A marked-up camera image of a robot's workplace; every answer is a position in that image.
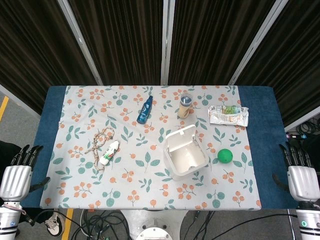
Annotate crumpled silver snack wrapper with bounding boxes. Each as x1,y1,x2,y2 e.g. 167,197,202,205
208,104,250,127

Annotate white plastic bin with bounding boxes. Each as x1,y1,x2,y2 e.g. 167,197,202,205
163,124,210,182

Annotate black floor cables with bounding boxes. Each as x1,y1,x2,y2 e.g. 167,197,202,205
32,208,298,240

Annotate white tube with red print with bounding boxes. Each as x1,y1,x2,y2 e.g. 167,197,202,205
99,140,120,166

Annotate blue table cover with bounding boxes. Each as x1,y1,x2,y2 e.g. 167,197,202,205
19,85,300,210

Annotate blue spray bottle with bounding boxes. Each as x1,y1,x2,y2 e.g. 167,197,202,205
136,95,154,125

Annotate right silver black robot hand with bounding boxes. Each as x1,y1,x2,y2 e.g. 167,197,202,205
271,143,320,202

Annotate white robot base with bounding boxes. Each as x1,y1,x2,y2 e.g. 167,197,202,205
119,209,192,240

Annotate floral patterned tablecloth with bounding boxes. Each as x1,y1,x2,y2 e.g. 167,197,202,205
39,85,262,210

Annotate white black sneaker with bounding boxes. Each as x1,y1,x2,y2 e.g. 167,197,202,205
44,212,63,237

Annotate power strip with plugs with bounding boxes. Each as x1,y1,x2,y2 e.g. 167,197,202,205
285,132,310,140

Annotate dark folding screen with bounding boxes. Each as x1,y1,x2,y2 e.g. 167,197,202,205
0,0,320,127

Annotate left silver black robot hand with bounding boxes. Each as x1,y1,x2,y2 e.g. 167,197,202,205
0,144,51,202

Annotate beige bottle with clear cap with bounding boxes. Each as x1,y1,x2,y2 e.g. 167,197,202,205
177,93,194,119

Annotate brown beaded rope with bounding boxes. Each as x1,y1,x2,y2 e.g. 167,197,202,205
84,127,116,172

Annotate green ball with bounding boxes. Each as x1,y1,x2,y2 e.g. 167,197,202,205
217,148,234,165

